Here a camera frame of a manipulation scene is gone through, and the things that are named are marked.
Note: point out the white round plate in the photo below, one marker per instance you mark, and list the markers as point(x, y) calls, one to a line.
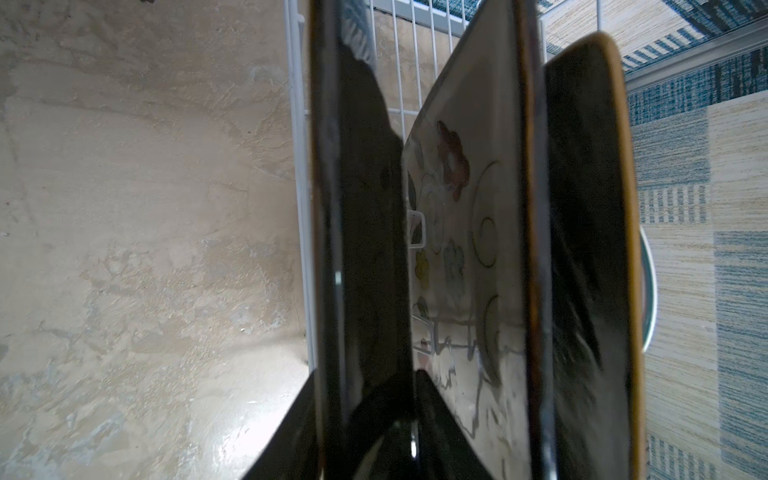
point(650, 292)

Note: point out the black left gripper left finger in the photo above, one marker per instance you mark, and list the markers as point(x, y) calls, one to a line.
point(292, 452)

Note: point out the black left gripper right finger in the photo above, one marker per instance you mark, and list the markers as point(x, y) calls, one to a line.
point(443, 452)

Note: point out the floral square plate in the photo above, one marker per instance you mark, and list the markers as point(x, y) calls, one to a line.
point(364, 361)
point(481, 298)

